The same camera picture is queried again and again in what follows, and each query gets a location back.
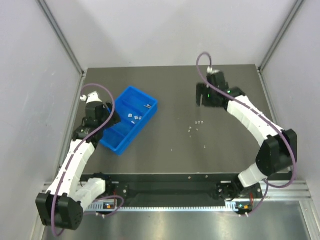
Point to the grey slotted cable duct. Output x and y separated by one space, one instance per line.
101 206

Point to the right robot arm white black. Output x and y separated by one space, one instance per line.
278 147

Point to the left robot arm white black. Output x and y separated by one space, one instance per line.
63 204

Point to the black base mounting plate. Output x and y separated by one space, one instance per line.
214 190

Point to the aluminium frame rail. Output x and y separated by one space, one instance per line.
297 191

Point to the blue plastic compartment bin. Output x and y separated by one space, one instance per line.
131 101

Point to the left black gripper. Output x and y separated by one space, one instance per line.
111 119

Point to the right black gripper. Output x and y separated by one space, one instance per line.
206 97

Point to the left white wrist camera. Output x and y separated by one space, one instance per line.
91 97

